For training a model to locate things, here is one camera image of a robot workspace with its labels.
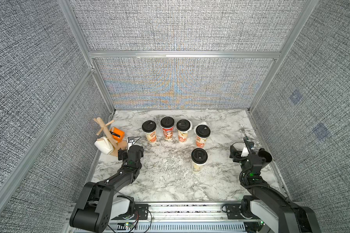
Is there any wooden mug tree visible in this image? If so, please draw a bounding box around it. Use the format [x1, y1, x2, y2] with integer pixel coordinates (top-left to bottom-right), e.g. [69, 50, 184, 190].
[93, 117, 127, 157]

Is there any black mug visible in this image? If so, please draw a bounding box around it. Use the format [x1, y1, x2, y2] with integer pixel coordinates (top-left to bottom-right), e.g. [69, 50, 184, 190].
[258, 148, 273, 164]

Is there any red patterned paper cup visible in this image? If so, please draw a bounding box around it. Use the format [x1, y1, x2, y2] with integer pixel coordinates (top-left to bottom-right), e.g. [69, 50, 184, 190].
[162, 127, 174, 141]

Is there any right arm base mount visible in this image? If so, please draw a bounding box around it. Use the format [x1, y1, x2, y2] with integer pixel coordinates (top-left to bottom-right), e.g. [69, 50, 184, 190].
[221, 203, 244, 220]

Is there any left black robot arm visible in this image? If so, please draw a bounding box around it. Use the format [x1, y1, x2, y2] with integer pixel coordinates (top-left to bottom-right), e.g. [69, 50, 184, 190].
[69, 145, 144, 233]

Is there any orange mug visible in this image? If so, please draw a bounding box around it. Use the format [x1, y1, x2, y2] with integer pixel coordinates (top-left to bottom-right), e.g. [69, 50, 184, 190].
[110, 127, 125, 143]

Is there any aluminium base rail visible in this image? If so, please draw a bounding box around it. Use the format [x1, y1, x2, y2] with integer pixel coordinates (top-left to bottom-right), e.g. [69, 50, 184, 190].
[65, 200, 310, 233]

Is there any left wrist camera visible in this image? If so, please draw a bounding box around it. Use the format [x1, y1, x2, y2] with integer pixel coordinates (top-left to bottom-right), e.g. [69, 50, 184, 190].
[127, 137, 137, 150]

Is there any white mug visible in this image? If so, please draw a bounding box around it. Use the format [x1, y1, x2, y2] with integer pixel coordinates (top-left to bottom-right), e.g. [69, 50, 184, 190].
[94, 136, 114, 154]

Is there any green handled fork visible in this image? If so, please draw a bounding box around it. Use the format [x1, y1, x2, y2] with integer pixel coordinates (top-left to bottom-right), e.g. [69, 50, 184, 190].
[240, 124, 249, 140]

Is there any red flower paper cup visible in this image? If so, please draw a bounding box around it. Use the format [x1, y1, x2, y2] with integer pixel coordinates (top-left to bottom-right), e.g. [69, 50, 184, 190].
[194, 122, 211, 148]

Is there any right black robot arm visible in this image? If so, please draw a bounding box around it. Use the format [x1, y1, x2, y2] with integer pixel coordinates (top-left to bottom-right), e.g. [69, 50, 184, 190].
[229, 139, 321, 233]

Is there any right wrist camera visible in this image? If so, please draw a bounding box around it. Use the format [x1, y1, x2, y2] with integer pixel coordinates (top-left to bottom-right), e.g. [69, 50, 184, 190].
[241, 137, 254, 157]

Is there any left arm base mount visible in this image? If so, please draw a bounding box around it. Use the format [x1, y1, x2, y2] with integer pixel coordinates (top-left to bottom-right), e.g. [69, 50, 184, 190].
[111, 204, 149, 220]

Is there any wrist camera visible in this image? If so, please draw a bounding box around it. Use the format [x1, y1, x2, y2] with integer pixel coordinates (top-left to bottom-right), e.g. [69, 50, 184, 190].
[241, 137, 254, 157]
[127, 137, 137, 150]

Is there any black cup lid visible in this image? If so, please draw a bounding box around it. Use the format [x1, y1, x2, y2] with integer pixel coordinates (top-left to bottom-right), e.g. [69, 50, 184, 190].
[191, 148, 208, 165]
[195, 124, 211, 138]
[160, 116, 175, 129]
[142, 120, 157, 133]
[177, 119, 192, 132]

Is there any yellow patterned paper cup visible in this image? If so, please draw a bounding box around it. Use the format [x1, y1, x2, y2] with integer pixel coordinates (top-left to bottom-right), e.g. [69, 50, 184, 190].
[142, 120, 157, 145]

